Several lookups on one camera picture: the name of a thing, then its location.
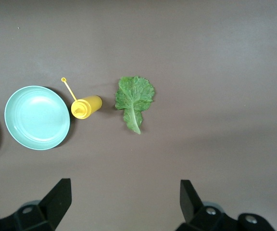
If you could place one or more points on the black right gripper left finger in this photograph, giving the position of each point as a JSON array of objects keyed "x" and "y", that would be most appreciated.
[{"x": 54, "y": 207}]

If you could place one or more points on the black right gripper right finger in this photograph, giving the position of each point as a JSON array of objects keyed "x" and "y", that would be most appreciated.
[{"x": 191, "y": 204}]

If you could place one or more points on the yellow squeeze bottle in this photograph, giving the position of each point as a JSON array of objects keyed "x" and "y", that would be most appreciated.
[{"x": 88, "y": 106}]

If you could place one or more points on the green lettuce leaf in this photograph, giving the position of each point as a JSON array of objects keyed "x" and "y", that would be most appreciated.
[{"x": 133, "y": 96}]

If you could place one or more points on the mint green plate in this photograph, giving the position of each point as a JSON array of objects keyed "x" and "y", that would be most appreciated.
[{"x": 37, "y": 118}]

